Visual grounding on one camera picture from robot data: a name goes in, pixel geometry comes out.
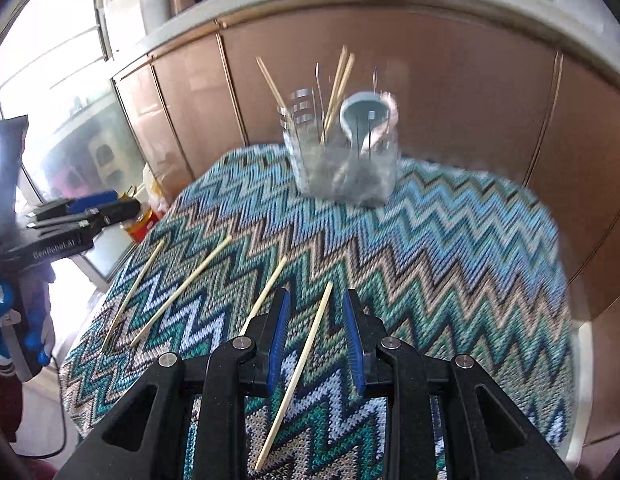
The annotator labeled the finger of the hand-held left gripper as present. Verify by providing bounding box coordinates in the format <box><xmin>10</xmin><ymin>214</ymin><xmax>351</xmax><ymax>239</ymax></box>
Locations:
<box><xmin>26</xmin><ymin>190</ymin><xmax>119</xmax><ymax>222</ymax></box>
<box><xmin>35</xmin><ymin>197</ymin><xmax>142</xmax><ymax>235</ymax></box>

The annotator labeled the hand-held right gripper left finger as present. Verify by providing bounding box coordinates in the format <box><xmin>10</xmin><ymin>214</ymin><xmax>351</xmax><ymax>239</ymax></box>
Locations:
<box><xmin>55</xmin><ymin>287</ymin><xmax>293</xmax><ymax>480</ymax></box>

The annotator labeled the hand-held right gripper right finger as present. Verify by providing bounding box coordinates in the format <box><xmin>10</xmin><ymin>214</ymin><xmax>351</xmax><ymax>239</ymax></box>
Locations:
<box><xmin>342</xmin><ymin>287</ymin><xmax>574</xmax><ymax>480</ymax></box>

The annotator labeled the bamboo chopstick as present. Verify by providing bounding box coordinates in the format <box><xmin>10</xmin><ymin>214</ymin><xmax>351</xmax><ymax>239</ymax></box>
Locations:
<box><xmin>256</xmin><ymin>56</ymin><xmax>287</xmax><ymax>108</ymax></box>
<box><xmin>130</xmin><ymin>236</ymin><xmax>233</xmax><ymax>348</ymax></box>
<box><xmin>322</xmin><ymin>46</ymin><xmax>348</xmax><ymax>143</ymax></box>
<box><xmin>240</xmin><ymin>256</ymin><xmax>288</xmax><ymax>336</ymax></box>
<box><xmin>101</xmin><ymin>240</ymin><xmax>165</xmax><ymax>353</ymax></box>
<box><xmin>325</xmin><ymin>53</ymin><xmax>355</xmax><ymax>136</ymax></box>
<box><xmin>254</xmin><ymin>281</ymin><xmax>334</xmax><ymax>472</ymax></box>

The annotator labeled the metal wire utensil holder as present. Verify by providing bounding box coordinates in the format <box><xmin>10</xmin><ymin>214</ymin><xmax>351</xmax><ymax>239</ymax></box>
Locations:
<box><xmin>277</xmin><ymin>62</ymin><xmax>398</xmax><ymax>206</ymax></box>

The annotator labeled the blue-grey spoon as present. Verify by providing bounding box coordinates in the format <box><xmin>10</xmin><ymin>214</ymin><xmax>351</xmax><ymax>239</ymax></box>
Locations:
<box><xmin>339</xmin><ymin>90</ymin><xmax>401</xmax><ymax>171</ymax></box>

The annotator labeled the person's left hand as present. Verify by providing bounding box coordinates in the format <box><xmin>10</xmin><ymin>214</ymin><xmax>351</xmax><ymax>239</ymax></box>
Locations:
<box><xmin>0</xmin><ymin>272</ymin><xmax>57</xmax><ymax>382</ymax></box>

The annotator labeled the orange plastic bottle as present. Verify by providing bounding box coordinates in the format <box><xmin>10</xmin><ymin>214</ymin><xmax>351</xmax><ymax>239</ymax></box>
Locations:
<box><xmin>121</xmin><ymin>187</ymin><xmax>161</xmax><ymax>245</ymax></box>

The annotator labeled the beige plastic stool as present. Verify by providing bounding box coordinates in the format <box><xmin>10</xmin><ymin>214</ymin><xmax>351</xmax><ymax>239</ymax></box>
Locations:
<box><xmin>87</xmin><ymin>137</ymin><xmax>126</xmax><ymax>181</ymax></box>

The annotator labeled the blue-grey cloth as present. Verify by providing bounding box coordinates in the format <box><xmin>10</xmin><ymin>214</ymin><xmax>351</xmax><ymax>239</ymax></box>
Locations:
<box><xmin>0</xmin><ymin>115</ymin><xmax>30</xmax><ymax>241</ymax></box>

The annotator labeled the zigzag knitted cloth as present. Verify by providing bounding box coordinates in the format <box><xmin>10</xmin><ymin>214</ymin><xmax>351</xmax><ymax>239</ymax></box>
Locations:
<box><xmin>57</xmin><ymin>142</ymin><xmax>578</xmax><ymax>480</ymax></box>

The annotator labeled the sliding glass door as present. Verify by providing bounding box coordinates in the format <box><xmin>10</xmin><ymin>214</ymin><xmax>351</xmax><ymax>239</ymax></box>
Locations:
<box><xmin>0</xmin><ymin>10</ymin><xmax>155</xmax><ymax>281</ymax></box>

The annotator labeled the dark red clothing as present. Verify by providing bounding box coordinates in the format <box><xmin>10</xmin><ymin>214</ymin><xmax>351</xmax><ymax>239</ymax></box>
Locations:
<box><xmin>0</xmin><ymin>367</ymin><xmax>26</xmax><ymax>443</ymax></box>

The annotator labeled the white storage bin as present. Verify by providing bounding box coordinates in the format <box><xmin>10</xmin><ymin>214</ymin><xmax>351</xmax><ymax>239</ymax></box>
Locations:
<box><xmin>102</xmin><ymin>0</ymin><xmax>171</xmax><ymax>41</ymax></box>

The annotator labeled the copper lower cabinet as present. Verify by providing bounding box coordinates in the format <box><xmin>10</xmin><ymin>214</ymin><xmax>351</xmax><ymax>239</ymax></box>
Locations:
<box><xmin>112</xmin><ymin>7</ymin><xmax>620</xmax><ymax>321</ymax></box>

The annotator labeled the thin black cable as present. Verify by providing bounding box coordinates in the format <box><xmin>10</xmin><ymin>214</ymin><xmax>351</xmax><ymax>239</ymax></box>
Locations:
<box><xmin>12</xmin><ymin>400</ymin><xmax>83</xmax><ymax>458</ymax></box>

